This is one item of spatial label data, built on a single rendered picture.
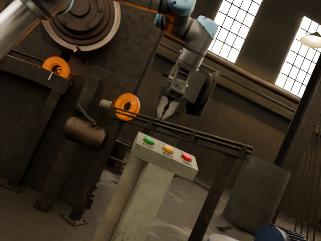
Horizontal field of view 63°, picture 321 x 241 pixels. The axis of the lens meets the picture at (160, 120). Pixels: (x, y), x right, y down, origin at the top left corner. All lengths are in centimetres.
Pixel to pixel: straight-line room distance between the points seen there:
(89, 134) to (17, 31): 74
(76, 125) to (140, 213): 71
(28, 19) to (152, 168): 60
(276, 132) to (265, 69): 204
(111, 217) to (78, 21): 109
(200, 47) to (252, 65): 804
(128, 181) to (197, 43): 58
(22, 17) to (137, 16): 111
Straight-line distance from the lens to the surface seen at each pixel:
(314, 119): 536
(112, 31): 172
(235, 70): 780
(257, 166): 354
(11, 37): 92
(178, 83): 81
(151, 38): 188
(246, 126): 865
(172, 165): 92
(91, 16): 167
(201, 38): 85
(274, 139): 915
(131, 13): 192
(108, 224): 112
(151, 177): 92
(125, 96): 153
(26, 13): 92
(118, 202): 109
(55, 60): 174
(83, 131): 149
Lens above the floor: 64
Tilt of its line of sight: 3 degrees up
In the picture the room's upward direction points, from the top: 24 degrees clockwise
